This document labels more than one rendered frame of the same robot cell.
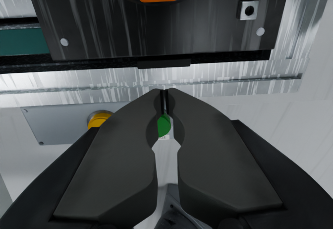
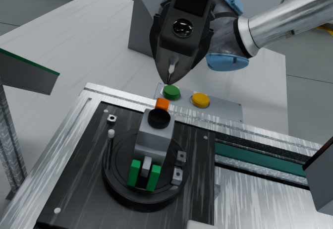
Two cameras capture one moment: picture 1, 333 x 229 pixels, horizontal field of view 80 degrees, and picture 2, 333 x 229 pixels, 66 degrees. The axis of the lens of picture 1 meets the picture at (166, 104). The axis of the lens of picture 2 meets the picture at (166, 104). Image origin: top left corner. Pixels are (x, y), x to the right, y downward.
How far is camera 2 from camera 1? 0.33 m
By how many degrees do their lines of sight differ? 16
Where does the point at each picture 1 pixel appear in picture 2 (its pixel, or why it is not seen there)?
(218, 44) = (128, 113)
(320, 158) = (59, 46)
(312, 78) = (55, 95)
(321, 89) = not seen: hidden behind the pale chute
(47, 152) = (249, 110)
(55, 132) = (229, 107)
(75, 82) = (208, 123)
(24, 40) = (228, 150)
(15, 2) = (229, 176)
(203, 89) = (139, 99)
